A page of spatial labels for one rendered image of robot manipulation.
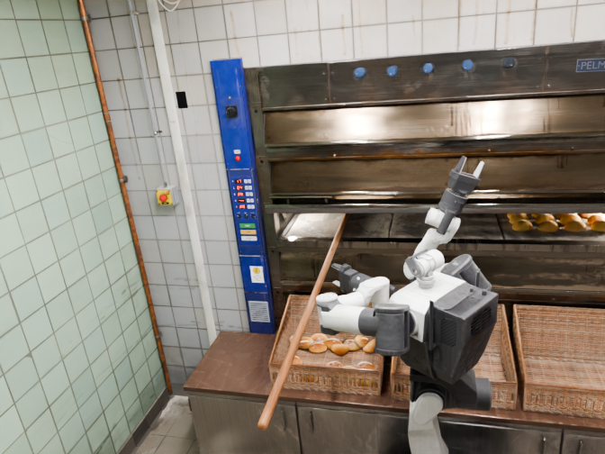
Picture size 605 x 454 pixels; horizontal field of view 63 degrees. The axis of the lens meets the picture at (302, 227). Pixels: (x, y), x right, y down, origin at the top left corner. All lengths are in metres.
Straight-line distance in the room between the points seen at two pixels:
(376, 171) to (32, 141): 1.61
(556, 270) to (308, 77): 1.55
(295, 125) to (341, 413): 1.44
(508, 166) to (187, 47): 1.66
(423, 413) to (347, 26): 1.66
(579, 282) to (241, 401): 1.79
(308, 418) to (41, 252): 1.50
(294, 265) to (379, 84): 1.08
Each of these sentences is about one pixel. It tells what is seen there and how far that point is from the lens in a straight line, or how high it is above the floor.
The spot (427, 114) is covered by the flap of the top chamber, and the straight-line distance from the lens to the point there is 2.44.
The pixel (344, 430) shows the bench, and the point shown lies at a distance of 2.63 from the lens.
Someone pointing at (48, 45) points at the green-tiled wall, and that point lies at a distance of 2.71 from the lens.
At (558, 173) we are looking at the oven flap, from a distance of 2.56.
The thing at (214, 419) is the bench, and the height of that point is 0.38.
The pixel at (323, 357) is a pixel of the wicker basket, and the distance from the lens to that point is 2.77.
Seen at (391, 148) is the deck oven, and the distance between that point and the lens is 2.46.
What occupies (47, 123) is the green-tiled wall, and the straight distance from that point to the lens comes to 2.61.
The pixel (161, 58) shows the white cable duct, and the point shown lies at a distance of 2.71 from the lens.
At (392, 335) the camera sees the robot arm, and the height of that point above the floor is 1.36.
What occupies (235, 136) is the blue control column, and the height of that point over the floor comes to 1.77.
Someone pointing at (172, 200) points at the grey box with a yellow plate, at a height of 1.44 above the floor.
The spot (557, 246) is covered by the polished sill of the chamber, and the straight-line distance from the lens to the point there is 2.68.
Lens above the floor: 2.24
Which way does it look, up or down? 21 degrees down
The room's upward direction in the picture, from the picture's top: 5 degrees counter-clockwise
